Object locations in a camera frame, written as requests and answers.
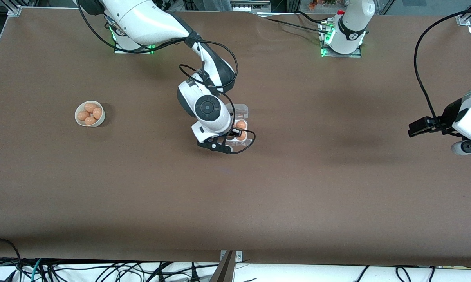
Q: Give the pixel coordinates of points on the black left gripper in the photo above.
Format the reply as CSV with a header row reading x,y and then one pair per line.
x,y
441,122

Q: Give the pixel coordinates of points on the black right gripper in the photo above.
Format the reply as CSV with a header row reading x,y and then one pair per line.
x,y
232,136

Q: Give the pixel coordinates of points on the clear plastic egg carton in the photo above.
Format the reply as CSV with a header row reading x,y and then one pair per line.
x,y
241,111

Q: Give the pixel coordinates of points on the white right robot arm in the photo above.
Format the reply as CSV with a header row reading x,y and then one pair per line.
x,y
149,19

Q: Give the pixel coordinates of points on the brown egg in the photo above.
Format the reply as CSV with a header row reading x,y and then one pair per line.
x,y
90,107
97,113
242,136
241,124
89,120
83,115

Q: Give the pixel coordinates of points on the clear adhesive tape strip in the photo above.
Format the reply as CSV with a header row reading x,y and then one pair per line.
x,y
248,143

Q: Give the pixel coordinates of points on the grey background equipment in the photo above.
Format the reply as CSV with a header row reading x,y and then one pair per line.
x,y
255,4

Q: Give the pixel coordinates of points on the person in blue jeans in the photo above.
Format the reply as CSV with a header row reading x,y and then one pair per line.
x,y
212,4

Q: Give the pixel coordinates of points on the white round bowl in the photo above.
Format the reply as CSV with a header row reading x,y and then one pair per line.
x,y
100,122

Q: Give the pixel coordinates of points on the orange background object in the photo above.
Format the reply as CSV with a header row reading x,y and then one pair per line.
x,y
313,4

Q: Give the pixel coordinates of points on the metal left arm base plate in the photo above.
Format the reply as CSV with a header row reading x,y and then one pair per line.
x,y
345,55

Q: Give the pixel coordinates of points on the aluminium corner bracket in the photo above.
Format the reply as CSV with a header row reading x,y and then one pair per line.
x,y
464,20
14,10

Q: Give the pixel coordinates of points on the silver metal bracket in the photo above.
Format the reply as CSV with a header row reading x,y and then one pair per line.
x,y
239,256

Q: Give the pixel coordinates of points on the dark grey camera post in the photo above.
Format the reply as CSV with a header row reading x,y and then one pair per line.
x,y
223,272

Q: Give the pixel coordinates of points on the aluminium frame post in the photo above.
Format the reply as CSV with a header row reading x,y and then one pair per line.
x,y
292,4

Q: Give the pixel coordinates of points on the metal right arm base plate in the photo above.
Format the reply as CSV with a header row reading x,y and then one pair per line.
x,y
120,51

